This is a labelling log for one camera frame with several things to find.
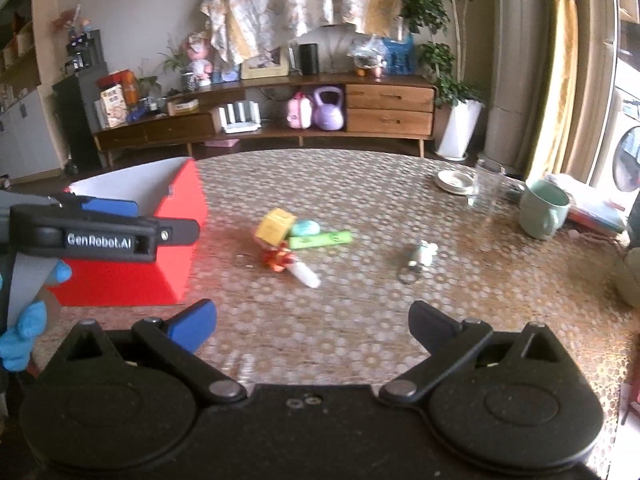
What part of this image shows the pink white tube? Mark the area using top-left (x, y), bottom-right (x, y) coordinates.
top-left (290, 261), bottom-right (322, 289)

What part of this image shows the grey green round pot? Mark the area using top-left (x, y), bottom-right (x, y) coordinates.
top-left (615, 247), bottom-right (640, 311)

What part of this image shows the small potted plant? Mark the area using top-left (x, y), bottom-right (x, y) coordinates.
top-left (135, 60), bottom-right (161, 101)
top-left (157, 35), bottom-right (193, 92)

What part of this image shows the wooden TV cabinet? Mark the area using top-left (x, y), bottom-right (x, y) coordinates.
top-left (92, 72), bottom-right (440, 166)

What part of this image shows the blue bag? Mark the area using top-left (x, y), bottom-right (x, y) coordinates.
top-left (382, 34), bottom-right (416, 75)

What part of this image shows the clear drinking glass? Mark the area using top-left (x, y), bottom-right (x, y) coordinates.
top-left (467, 159), bottom-right (506, 209)

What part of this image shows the black coffee machine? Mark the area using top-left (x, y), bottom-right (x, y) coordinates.
top-left (65, 29), bottom-right (108, 76)

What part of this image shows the small white box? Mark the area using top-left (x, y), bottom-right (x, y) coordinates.
top-left (166, 97), bottom-right (201, 117)

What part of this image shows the yellow curtain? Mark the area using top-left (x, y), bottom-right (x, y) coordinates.
top-left (527, 0), bottom-right (581, 181)

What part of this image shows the potted tree white planter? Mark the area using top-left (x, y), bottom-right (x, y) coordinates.
top-left (400, 0), bottom-right (491, 161)

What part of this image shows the small yellow box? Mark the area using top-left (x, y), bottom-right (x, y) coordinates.
top-left (255, 208), bottom-right (298, 248)

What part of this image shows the person's left hand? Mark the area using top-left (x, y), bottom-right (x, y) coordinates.
top-left (0, 259), bottom-right (73, 373)

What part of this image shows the black speaker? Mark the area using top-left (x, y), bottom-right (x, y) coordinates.
top-left (299, 42), bottom-right (321, 76)

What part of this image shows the orange dinosaur toy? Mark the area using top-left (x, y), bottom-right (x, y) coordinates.
top-left (261, 245), bottom-right (299, 271)

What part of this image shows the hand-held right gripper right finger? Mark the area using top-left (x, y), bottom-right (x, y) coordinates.
top-left (378, 301), bottom-right (576, 403)

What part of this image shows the white saucer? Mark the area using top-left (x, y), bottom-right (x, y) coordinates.
top-left (436, 169), bottom-right (476, 195)

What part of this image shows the pale green mug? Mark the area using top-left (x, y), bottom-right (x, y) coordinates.
top-left (517, 179), bottom-right (571, 240)

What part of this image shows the green tube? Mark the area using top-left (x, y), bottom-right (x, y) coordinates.
top-left (289, 230), bottom-right (352, 250)

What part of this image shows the printed snack box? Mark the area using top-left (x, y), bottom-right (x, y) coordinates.
top-left (99, 84), bottom-right (127, 128)

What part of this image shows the black cabinet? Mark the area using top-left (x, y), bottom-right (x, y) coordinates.
top-left (52, 62), bottom-right (108, 171)

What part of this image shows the orange box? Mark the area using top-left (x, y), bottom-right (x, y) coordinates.
top-left (96, 69), bottom-right (138, 106)

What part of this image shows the grey standing air conditioner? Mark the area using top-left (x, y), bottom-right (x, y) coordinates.
top-left (482, 0), bottom-right (556, 173)

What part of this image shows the white router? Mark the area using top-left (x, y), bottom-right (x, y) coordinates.
top-left (217, 101), bottom-right (263, 134)

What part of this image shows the red cardboard box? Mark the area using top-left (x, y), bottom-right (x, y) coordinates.
top-left (37, 156), bottom-right (210, 307)

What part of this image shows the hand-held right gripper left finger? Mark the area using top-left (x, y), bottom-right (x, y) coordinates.
top-left (62, 299), bottom-right (248, 405)

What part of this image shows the plastic bag of fruit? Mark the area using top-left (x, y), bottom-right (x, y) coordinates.
top-left (347, 35), bottom-right (388, 77)

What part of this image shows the white washing machine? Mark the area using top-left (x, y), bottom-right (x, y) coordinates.
top-left (590, 55), bottom-right (640, 211)

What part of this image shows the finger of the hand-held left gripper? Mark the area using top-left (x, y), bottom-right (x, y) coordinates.
top-left (152, 218), bottom-right (201, 248)
top-left (59, 194), bottom-right (142, 217)

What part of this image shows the wooden drawer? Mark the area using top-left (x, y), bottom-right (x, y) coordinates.
top-left (346, 108), bottom-right (433, 136)
top-left (345, 83), bottom-right (435, 113)

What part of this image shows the white storage cabinet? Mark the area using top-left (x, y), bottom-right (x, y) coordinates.
top-left (0, 87), bottom-right (63, 183)

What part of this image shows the cream photo frame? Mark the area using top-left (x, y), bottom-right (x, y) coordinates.
top-left (240, 47), bottom-right (291, 80)

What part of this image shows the pink doll figure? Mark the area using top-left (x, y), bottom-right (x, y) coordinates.
top-left (186, 30), bottom-right (213, 88)

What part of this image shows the white keychain toy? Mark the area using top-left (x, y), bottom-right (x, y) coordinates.
top-left (397, 241), bottom-right (439, 286)

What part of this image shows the purple kettlebell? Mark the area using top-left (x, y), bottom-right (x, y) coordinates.
top-left (312, 85), bottom-right (346, 131)

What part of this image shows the stack of books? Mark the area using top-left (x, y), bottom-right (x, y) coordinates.
top-left (545, 174), bottom-right (628, 233)

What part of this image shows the pink toy suitcase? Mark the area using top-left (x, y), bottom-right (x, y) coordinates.
top-left (286, 91), bottom-right (315, 129)

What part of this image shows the floral printed cloth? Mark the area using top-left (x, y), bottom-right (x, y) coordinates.
top-left (200, 0), bottom-right (423, 63)

